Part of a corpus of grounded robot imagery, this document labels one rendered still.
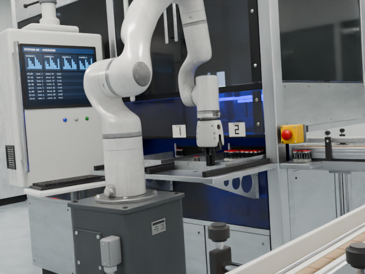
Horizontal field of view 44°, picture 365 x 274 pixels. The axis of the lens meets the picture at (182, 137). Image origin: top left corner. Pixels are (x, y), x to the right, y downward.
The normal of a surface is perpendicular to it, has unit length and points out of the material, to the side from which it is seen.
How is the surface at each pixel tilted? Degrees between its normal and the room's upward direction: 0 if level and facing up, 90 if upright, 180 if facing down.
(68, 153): 90
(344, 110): 90
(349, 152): 90
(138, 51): 60
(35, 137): 90
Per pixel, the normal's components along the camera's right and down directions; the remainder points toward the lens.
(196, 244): -0.68, 0.08
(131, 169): 0.51, 0.01
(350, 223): 0.73, -0.01
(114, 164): -0.31, 0.07
